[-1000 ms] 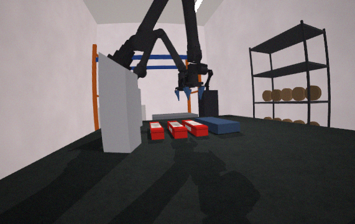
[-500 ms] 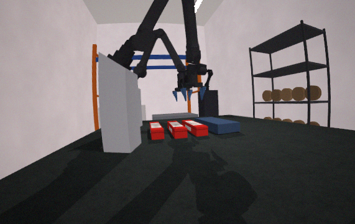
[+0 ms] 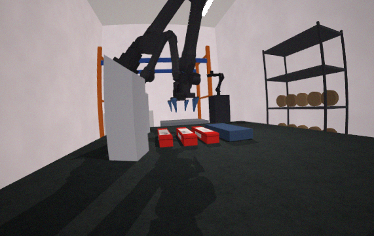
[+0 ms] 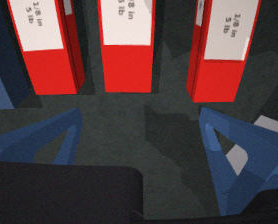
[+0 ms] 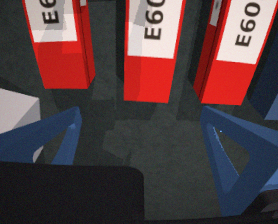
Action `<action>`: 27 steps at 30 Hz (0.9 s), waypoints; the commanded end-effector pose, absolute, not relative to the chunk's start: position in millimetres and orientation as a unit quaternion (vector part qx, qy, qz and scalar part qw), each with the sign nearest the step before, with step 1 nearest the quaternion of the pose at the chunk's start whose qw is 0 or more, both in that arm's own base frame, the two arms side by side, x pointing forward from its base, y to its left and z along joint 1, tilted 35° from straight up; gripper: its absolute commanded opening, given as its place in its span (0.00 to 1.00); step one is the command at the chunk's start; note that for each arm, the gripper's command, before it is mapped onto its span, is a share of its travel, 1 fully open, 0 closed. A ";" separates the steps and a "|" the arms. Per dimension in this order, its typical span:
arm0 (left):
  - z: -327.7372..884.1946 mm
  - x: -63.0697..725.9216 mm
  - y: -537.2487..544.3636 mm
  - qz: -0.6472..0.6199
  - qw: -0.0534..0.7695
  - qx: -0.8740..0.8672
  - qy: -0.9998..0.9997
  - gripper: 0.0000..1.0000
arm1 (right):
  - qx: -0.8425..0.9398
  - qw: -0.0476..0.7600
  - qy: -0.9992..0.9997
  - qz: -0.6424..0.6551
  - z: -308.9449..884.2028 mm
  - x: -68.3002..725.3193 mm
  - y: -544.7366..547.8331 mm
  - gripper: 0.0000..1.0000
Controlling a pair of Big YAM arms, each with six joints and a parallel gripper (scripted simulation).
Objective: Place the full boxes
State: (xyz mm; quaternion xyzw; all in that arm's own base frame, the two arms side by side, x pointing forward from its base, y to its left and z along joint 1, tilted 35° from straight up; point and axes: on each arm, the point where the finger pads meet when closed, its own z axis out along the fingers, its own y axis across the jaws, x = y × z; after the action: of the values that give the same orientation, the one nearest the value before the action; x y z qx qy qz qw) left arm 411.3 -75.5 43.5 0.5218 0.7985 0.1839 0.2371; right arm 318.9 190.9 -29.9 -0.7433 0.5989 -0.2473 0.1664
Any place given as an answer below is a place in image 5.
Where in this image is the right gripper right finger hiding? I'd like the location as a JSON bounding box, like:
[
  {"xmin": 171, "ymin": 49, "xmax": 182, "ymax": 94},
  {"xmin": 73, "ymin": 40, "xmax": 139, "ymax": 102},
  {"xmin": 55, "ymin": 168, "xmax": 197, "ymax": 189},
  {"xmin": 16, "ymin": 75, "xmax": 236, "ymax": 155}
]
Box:
[{"xmin": 200, "ymin": 106, "xmax": 278, "ymax": 217}]

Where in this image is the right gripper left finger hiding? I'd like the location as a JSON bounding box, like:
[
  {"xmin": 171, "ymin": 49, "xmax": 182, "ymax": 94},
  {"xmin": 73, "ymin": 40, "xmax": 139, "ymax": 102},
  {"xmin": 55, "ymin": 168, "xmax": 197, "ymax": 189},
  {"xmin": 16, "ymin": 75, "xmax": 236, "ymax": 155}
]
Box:
[{"xmin": 0, "ymin": 106, "xmax": 82, "ymax": 165}]

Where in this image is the red box with white label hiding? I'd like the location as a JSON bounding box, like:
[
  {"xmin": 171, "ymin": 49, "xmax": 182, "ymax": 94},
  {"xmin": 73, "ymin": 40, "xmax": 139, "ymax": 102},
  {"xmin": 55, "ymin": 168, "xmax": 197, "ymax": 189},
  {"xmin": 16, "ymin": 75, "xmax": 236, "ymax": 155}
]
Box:
[
  {"xmin": 124, "ymin": 0, "xmax": 186, "ymax": 103},
  {"xmin": 22, "ymin": 0, "xmax": 95, "ymax": 89},
  {"xmin": 193, "ymin": 0, "xmax": 278, "ymax": 105}
]

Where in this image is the blue rectangular platform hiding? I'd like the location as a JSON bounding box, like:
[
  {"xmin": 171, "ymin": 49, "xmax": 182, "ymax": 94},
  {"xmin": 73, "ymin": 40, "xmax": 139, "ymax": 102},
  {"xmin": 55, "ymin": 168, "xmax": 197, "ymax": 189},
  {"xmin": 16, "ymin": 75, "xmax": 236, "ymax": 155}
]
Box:
[{"xmin": 249, "ymin": 31, "xmax": 278, "ymax": 120}]

